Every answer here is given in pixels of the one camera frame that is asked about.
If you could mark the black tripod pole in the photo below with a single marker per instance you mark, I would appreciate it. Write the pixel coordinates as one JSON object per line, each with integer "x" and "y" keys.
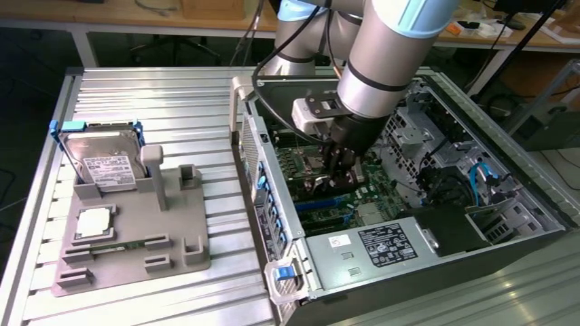
{"x": 521, "y": 41}

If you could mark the blue expansion slot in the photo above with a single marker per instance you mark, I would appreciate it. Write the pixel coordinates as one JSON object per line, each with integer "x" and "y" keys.
{"x": 319, "y": 203}

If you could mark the wooden desk white frame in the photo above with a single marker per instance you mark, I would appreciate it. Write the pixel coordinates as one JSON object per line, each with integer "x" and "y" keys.
{"x": 544, "y": 42}
{"x": 91, "y": 13}

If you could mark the silver chipset heatsink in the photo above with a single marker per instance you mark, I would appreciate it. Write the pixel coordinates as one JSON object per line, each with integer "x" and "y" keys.
{"x": 371, "y": 214}

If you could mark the grey power supply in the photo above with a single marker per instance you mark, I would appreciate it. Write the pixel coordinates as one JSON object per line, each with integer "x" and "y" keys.
{"x": 325, "y": 261}

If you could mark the grey parts rack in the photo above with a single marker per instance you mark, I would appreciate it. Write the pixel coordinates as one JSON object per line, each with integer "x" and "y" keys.
{"x": 131, "y": 224}

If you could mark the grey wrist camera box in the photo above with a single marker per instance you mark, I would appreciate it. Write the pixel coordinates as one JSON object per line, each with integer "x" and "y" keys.
{"x": 308, "y": 115}

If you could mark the blue case latch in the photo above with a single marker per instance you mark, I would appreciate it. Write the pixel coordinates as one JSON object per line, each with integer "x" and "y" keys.
{"x": 284, "y": 274}

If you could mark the thin metal locking lever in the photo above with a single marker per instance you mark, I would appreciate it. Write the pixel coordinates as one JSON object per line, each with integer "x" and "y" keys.
{"x": 297, "y": 142}

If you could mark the metal socket cover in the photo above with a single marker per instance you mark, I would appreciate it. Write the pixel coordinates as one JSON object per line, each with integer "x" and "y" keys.
{"x": 357, "y": 171}

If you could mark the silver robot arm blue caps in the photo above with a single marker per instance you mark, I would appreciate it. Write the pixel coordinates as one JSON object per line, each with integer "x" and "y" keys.
{"x": 385, "y": 51}

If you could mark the green motherboard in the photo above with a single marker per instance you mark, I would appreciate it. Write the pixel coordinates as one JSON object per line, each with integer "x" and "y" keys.
{"x": 376, "y": 193}

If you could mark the black office chair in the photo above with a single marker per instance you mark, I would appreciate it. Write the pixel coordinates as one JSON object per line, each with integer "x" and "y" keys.
{"x": 181, "y": 47}

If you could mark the CPU socket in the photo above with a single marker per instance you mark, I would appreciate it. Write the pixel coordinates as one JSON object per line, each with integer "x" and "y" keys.
{"x": 312, "y": 161}

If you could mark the hard disk blue carrier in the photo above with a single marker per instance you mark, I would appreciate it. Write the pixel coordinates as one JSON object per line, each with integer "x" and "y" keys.
{"x": 104, "y": 159}

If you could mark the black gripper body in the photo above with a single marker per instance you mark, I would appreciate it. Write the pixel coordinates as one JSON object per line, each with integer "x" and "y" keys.
{"x": 360, "y": 134}

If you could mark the open black PC case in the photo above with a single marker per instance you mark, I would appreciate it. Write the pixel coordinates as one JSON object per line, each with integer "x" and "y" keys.
{"x": 521, "y": 244}

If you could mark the green RAM stick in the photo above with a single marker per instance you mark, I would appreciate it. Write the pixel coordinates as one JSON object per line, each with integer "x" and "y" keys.
{"x": 117, "y": 246}

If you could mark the silver CPU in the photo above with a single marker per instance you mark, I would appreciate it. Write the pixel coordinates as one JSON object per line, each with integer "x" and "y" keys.
{"x": 93, "y": 222}

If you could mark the dark equipment box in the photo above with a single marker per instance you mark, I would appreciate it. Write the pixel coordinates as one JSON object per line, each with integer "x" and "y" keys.
{"x": 552, "y": 129}

